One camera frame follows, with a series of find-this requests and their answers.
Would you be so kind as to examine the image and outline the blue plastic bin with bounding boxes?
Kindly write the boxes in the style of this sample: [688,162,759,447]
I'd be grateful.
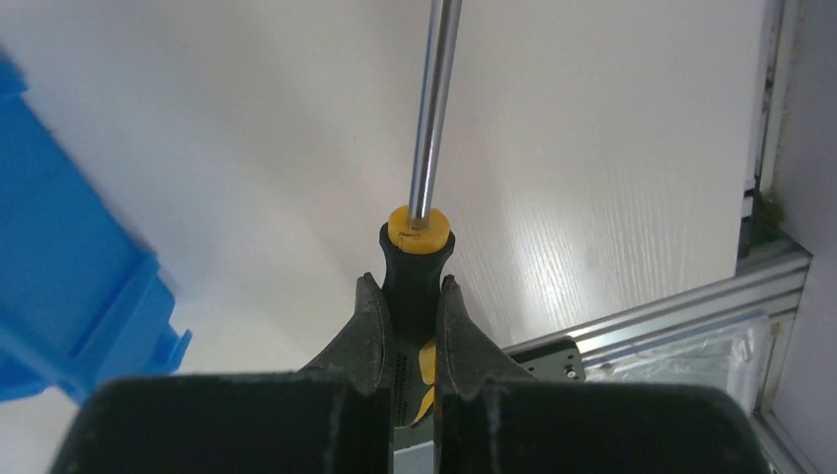
[1,59,191,403]

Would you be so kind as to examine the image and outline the aluminium frame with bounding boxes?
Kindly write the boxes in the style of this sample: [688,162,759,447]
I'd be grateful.
[495,1,836,473]

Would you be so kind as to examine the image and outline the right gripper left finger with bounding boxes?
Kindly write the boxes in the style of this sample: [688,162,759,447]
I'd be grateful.
[51,275,394,473]

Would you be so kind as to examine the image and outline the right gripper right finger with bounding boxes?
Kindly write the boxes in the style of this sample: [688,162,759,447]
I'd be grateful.
[434,276,769,473]

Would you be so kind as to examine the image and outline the black yellow handled screwdriver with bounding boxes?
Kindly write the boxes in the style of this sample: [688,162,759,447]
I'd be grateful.
[380,1,462,428]

